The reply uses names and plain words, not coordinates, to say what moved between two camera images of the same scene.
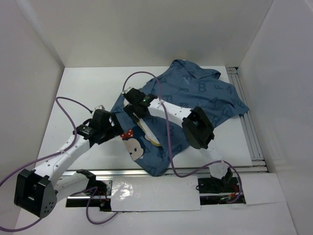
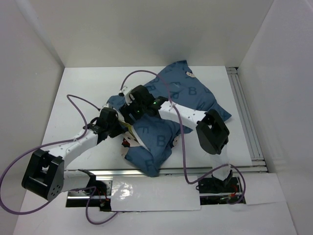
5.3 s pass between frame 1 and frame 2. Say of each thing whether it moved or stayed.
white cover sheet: stayed
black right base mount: stayed
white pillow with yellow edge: moved
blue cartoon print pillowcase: moved
